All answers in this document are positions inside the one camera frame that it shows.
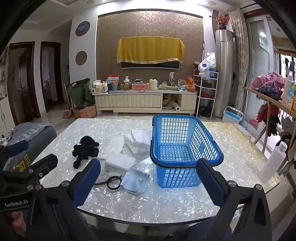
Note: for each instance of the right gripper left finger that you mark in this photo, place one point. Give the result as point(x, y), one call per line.
point(83, 182)

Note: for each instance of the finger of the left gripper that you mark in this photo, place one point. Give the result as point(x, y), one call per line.
point(44, 166)
point(17, 148)

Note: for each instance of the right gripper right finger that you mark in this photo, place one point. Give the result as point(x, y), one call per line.
point(213, 181)

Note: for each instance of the black hair band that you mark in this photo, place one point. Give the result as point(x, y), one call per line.
point(114, 182)

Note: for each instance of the black plush toy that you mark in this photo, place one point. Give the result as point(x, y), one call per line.
point(87, 147)

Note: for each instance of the white sponge block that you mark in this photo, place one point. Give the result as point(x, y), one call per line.
point(120, 161)

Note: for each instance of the light blue cloth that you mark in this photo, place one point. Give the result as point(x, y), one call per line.
point(135, 181)

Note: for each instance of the blue plastic basket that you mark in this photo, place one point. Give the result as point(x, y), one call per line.
point(178, 141)

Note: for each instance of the grey cloth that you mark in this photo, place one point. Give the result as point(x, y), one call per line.
point(103, 177)

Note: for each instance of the person's left hand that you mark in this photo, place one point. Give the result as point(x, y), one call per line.
point(12, 223)

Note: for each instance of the grey chair with lace cover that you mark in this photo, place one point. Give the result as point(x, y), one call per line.
point(38, 135)

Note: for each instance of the white fluffy cloth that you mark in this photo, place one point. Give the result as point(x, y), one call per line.
point(113, 144)

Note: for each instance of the white plastic bottle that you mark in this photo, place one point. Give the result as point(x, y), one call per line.
point(273, 163)

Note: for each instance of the white blue storage box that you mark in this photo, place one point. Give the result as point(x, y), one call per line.
point(232, 115)

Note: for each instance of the cardboard box on floor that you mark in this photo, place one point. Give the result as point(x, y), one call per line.
point(87, 112)

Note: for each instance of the white folded towel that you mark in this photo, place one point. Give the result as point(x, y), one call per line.
point(138, 141)

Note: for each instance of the green bag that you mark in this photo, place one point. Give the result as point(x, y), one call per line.
point(80, 93)

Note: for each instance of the white paper roll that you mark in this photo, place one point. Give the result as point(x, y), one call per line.
point(176, 106)

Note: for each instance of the cream tv cabinet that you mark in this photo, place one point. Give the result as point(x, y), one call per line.
point(146, 101)

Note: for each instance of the tissue box on cabinet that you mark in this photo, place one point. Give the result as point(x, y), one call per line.
point(99, 87)

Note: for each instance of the white metal shelf rack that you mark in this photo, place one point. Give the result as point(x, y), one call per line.
point(206, 84)

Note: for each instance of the orange bag on cabinet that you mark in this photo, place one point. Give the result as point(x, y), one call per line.
point(190, 84)

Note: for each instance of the pink box on cabinet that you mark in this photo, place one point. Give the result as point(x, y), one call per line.
point(140, 86)

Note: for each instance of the pile of clothes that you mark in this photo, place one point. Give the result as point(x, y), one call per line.
point(271, 85)

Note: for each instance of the cream jar on cabinet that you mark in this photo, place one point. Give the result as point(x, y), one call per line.
point(153, 84)

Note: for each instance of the white plastic bag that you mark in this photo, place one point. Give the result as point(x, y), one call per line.
point(208, 63)

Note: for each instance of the silver standing air conditioner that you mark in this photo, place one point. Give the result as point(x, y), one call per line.
point(224, 67)

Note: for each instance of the yellow cloth tv cover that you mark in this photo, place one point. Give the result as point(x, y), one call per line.
point(150, 50)

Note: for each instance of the red flower vase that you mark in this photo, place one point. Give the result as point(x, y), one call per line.
point(222, 21)

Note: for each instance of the wall mounted television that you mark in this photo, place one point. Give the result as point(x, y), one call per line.
point(175, 65)

